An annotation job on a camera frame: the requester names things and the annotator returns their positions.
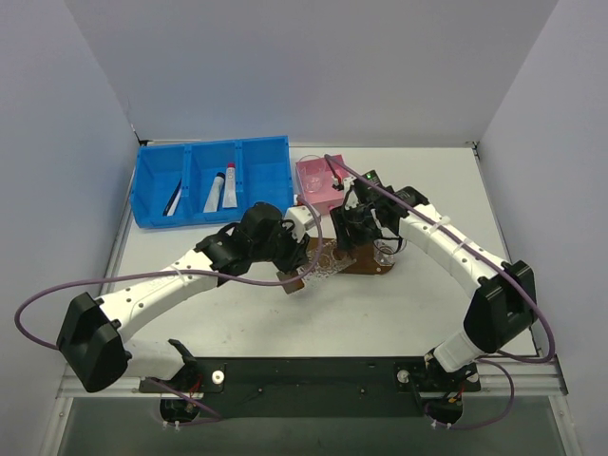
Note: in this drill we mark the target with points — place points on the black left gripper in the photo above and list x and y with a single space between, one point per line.
292 250

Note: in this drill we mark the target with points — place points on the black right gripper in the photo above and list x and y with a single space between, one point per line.
350 227

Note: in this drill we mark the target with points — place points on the brown wooden tray holder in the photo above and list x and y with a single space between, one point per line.
359 262

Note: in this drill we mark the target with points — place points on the white toothpaste blue cap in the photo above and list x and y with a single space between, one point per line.
212 201

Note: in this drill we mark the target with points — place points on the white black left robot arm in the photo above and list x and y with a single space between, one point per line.
95 331

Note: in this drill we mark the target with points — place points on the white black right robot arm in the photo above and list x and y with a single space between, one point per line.
499 291

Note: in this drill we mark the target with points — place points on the white toothpaste red cap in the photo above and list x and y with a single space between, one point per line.
230 192

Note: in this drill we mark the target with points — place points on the pink wooden drawer box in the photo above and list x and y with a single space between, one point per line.
326 198

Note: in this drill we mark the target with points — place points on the blue plastic bin right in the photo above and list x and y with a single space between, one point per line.
266 172

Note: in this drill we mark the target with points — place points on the blue plastic bin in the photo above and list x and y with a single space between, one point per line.
266 172
203 161
158 173

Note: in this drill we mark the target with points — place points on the blue plastic bin middle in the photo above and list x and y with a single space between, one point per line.
203 161

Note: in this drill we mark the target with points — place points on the blue plastic bin left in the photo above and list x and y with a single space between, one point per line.
158 173

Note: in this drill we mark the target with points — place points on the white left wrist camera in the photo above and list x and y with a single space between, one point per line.
302 219

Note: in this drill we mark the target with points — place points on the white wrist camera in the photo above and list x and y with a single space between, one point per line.
343 184
302 219

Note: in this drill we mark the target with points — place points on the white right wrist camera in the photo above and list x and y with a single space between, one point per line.
343 184

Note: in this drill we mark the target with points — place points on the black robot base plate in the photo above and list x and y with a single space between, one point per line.
314 387

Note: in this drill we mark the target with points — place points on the aluminium frame rail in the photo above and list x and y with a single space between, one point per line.
499 379

